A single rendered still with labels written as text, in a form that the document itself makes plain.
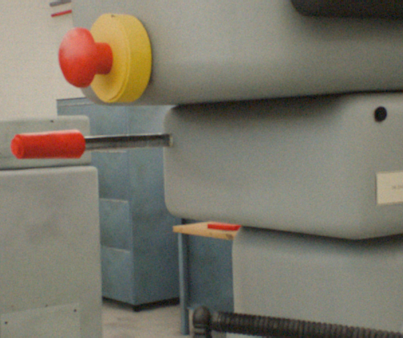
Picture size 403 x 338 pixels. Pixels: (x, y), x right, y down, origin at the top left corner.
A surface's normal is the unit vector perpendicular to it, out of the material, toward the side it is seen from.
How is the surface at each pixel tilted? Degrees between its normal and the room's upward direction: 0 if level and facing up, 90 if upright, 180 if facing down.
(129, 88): 139
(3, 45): 90
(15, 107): 90
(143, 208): 90
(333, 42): 90
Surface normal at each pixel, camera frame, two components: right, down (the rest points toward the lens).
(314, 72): 0.46, 0.48
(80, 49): -0.38, -0.11
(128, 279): -0.81, 0.06
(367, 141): 0.44, 0.03
